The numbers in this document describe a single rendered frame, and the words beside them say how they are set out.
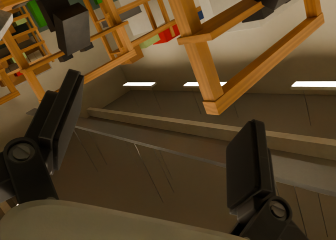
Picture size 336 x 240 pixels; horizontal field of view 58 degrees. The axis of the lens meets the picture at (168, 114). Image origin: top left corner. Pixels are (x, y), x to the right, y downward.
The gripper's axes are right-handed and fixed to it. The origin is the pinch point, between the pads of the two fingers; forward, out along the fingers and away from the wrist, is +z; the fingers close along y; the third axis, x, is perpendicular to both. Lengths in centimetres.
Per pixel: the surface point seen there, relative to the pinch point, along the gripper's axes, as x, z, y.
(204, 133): -517, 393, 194
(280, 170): -219, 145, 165
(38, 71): -796, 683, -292
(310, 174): -199, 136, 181
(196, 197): -457, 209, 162
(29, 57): -760, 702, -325
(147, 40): -338, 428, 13
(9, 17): -4.8, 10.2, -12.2
